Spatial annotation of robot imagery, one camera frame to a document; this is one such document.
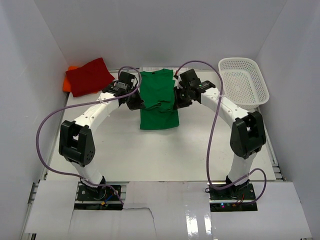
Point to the white perforated plastic basket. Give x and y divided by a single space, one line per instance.
243 82

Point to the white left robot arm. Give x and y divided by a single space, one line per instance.
76 141

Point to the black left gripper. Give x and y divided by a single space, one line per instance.
136 103

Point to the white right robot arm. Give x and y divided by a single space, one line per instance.
247 128

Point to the folded orange t shirt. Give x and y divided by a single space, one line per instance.
66 87

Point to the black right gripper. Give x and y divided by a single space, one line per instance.
180 99

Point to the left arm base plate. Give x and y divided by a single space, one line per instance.
105 199

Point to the folded red t shirt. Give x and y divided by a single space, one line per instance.
89 78

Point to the green t shirt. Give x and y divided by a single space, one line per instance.
157 92

